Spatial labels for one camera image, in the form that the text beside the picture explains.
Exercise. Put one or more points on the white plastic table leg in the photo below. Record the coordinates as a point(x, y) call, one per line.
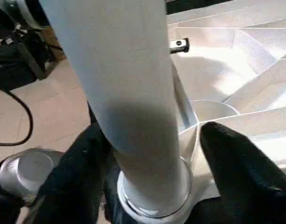
point(124, 70)

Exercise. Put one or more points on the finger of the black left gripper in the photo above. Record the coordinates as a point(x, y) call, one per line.
point(179, 44)

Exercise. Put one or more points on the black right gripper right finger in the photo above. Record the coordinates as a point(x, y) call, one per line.
point(250, 182)

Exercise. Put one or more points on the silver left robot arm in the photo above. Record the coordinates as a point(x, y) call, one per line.
point(23, 14)

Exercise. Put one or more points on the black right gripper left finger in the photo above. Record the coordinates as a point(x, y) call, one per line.
point(73, 182)

